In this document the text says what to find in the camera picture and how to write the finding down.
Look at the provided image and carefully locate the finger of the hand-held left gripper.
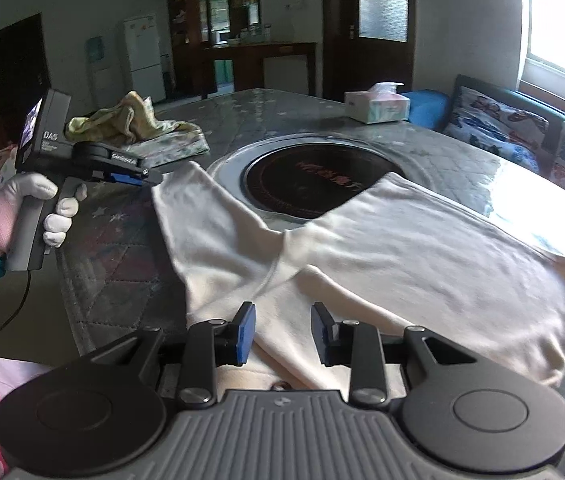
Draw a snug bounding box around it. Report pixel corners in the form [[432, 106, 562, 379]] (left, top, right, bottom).
[[93, 167, 164, 189]]

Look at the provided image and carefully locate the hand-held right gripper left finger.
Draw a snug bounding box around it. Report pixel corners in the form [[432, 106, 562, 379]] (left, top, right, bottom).
[[80, 301, 257, 409]]

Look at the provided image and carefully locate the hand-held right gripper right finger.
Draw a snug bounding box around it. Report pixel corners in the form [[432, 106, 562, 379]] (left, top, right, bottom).
[[310, 302, 480, 409]]

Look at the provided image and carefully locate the cream long-sleeve shirt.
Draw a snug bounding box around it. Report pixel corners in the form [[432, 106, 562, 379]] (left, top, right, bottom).
[[151, 160, 565, 393]]

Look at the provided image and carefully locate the person's left hand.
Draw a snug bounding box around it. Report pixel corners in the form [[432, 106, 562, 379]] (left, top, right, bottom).
[[0, 171, 88, 257]]

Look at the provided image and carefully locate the folded floral cloth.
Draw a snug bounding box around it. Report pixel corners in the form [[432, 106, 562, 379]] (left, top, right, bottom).
[[131, 129, 212, 169]]

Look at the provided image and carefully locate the yellow-green cloth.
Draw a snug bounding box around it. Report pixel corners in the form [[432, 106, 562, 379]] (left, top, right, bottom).
[[66, 90, 204, 147]]

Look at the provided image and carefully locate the dark doorway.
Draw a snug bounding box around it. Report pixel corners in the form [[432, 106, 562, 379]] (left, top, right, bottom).
[[0, 13, 52, 137]]

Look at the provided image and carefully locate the water dispenser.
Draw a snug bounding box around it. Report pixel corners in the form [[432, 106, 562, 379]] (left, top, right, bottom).
[[84, 34, 114, 107]]

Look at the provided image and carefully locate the white refrigerator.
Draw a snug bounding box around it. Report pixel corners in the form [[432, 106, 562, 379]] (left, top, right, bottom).
[[122, 13, 168, 104]]

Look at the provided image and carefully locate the round induction cooktop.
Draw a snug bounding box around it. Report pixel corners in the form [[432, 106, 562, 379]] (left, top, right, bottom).
[[209, 132, 432, 234]]

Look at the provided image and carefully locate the dark wooden side table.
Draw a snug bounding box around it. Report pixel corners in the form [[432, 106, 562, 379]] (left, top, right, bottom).
[[201, 41, 319, 100]]

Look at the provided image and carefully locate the dark wooden display cabinet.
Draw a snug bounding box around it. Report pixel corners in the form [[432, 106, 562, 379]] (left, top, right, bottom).
[[166, 0, 274, 97]]

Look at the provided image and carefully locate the tissue box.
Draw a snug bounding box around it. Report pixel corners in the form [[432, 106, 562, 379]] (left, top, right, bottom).
[[344, 81, 411, 125]]

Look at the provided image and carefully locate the blue sofa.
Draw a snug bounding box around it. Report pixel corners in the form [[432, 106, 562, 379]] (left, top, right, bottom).
[[405, 74, 565, 207]]

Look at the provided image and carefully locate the dark wooden glass door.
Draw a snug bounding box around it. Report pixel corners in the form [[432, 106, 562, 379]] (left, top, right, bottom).
[[322, 0, 416, 104]]

